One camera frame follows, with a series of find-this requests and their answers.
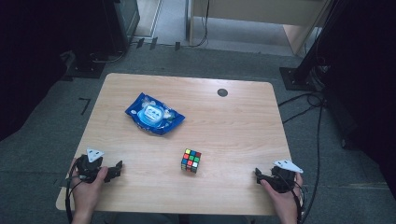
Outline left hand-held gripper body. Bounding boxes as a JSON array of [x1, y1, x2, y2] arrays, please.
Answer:
[[76, 147, 106, 183]]

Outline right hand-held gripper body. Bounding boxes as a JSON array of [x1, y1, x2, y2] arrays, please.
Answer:
[[268, 159, 304, 194]]

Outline blue wet wipes pack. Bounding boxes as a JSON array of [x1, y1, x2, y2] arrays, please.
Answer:
[[124, 91, 186, 136]]

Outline multicoloured puzzle cube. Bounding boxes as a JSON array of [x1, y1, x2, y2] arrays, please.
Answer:
[[180, 147, 203, 174]]

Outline person's right hand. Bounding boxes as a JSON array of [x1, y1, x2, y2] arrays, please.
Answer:
[[261, 173, 304, 218]]

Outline person's left hand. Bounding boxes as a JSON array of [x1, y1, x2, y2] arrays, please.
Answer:
[[70, 166, 109, 216]]

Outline grey tape piece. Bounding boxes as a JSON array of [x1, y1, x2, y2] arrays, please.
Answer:
[[54, 178, 74, 189]]

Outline black floor tape corner mark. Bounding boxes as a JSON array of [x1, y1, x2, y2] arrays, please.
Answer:
[[78, 97, 92, 116]]

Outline person's legs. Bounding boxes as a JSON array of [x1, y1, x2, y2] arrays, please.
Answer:
[[106, 212, 283, 224]]

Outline pale floor tape strip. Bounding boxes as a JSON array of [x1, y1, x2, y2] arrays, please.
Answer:
[[338, 181, 390, 189]]

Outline black flat stand base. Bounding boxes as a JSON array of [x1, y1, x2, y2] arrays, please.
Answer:
[[64, 49, 106, 82]]

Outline black metal stand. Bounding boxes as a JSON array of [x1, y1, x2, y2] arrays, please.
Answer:
[[278, 0, 347, 92]]

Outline dark curtain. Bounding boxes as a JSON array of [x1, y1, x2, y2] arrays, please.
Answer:
[[320, 0, 396, 202], [0, 0, 113, 143]]

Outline dark glass-fronted cabinet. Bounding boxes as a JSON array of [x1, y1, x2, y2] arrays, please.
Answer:
[[102, 0, 141, 54]]

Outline light wooden cabinet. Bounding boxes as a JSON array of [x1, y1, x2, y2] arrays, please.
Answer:
[[186, 0, 331, 56]]

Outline right hand-held gripper cable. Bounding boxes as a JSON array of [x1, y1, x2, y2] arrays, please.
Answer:
[[279, 174, 306, 224]]

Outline hand-held gripper cable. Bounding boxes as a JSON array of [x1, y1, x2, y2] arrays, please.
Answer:
[[279, 174, 306, 224], [64, 161, 86, 224]]

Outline long black floor cable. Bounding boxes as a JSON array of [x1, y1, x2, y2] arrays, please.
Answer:
[[300, 104, 325, 224]]

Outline left hand-held gripper cable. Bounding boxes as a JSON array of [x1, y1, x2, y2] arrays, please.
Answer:
[[64, 161, 86, 224]]

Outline black cable by stand base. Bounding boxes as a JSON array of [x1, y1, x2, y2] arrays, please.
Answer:
[[90, 46, 129, 65]]

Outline thin black hanging cable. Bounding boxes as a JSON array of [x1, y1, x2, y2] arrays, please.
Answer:
[[190, 0, 210, 49]]

